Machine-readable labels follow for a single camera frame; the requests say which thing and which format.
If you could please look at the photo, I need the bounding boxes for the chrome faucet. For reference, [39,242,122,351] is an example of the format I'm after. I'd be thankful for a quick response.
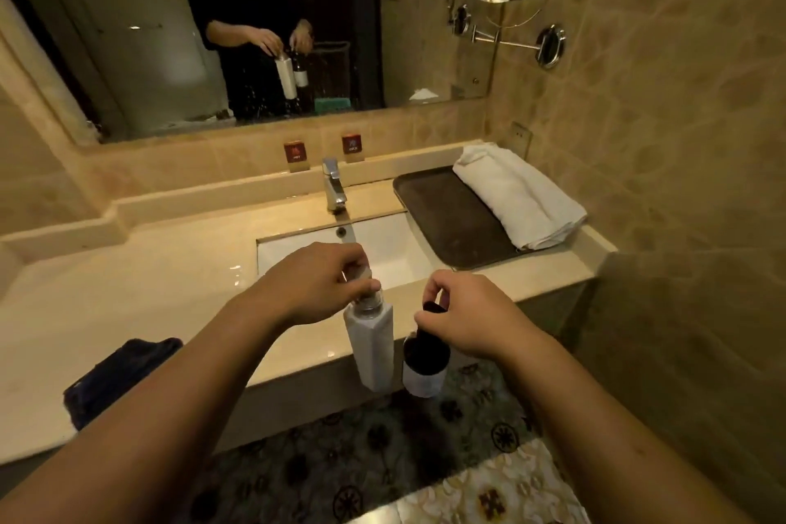
[322,158,350,215]

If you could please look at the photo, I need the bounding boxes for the person's right hand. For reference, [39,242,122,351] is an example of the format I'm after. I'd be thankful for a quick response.
[414,271,544,362]

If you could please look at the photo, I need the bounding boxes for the person's left forearm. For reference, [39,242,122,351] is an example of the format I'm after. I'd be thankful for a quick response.
[0,290,289,524]

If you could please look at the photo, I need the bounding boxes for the black bottle with white label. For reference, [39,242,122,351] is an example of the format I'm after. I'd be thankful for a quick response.
[402,301,452,400]

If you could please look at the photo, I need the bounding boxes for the wall power outlet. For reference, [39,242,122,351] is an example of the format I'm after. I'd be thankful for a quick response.
[509,121,534,160]

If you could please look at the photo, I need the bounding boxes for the dark blue cloth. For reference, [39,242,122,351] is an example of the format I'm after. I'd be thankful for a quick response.
[63,337,184,433]

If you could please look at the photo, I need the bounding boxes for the person's left hand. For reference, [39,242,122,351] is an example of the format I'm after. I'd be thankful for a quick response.
[253,242,382,329]

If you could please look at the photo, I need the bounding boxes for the person's right forearm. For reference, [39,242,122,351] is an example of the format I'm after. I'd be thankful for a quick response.
[499,330,757,524]

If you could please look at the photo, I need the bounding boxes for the dark brown tray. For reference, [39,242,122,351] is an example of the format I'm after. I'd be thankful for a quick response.
[392,165,536,272]

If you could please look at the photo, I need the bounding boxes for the white square bottle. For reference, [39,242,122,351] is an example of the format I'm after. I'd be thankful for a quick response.
[342,279,395,394]

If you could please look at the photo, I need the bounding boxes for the large wall mirror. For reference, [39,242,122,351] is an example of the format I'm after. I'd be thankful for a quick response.
[0,0,519,145]

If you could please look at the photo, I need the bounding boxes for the folded white towel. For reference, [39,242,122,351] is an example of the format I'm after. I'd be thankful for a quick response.
[452,142,589,252]

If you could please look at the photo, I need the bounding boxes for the white sink basin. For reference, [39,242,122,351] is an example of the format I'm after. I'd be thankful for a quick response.
[256,211,444,292]

